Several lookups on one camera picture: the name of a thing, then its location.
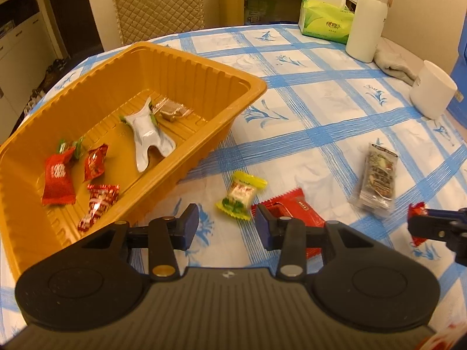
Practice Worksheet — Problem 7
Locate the silver white snack packet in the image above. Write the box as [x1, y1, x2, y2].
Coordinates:
[122, 97, 176, 173]

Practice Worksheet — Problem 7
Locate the blue checked tablecloth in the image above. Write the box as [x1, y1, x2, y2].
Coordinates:
[0, 25, 467, 350]

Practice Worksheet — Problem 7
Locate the clear nut snack packet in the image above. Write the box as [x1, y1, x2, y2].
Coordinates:
[348, 141, 398, 218]

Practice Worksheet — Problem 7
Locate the white cup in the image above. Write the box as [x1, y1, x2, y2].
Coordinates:
[409, 60, 458, 120]

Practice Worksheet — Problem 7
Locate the white thermos bottle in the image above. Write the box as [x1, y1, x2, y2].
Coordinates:
[345, 0, 395, 62]

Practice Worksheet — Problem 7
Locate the tall white and dark cabinet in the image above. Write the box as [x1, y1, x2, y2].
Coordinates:
[0, 0, 70, 117]

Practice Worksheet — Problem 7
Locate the red twisted candy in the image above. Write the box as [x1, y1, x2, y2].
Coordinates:
[84, 143, 109, 182]

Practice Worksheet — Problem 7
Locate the blue bag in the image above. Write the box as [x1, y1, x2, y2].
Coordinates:
[450, 25, 467, 92]

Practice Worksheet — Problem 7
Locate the quilted beige chair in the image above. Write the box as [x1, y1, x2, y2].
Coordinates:
[109, 0, 205, 44]

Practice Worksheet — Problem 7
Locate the small red candy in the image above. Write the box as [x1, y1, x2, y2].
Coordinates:
[407, 203, 428, 246]

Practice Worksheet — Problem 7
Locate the orange plastic tray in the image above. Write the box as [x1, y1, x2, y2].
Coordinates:
[0, 42, 268, 281]

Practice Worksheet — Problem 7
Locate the clear brown snack packet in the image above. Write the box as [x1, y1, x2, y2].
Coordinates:
[151, 97, 193, 122]

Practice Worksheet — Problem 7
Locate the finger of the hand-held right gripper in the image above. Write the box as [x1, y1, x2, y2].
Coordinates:
[407, 208, 467, 243]

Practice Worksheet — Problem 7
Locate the row of shoes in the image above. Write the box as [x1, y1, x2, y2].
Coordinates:
[24, 58, 68, 115]

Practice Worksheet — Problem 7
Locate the yellow and green candy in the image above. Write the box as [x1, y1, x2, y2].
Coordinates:
[215, 171, 268, 220]

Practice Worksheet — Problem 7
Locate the red pillow snack packet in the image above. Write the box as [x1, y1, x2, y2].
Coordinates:
[41, 149, 76, 207]

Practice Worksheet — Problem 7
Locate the red and white candy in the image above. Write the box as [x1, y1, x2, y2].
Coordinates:
[77, 184, 120, 232]

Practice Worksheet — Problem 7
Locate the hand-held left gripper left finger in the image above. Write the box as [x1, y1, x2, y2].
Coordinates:
[78, 203, 200, 282]

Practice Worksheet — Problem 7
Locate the green tissue pack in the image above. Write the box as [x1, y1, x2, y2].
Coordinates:
[298, 0, 355, 44]

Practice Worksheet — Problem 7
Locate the grey cloth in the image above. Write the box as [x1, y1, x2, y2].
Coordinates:
[374, 38, 424, 86]

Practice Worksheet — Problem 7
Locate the dark door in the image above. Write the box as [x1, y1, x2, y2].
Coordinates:
[40, 0, 104, 57]

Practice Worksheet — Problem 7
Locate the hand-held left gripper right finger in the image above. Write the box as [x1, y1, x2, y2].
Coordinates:
[255, 204, 369, 281]

